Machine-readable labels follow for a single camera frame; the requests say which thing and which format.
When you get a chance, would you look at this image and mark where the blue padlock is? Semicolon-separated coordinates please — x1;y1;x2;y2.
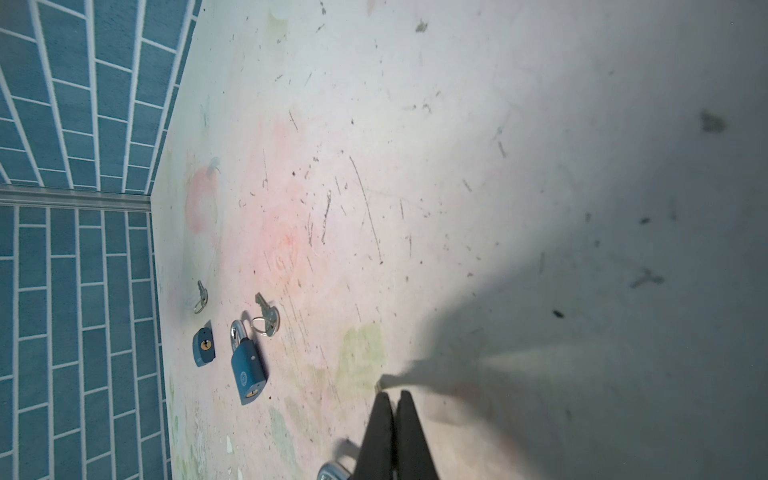
230;320;267;405
316;461;351;480
192;321;216;367

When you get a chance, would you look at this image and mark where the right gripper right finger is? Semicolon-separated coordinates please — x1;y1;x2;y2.
394;390;439;480

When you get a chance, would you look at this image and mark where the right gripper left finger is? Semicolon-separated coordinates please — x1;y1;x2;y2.
352;392;394;480

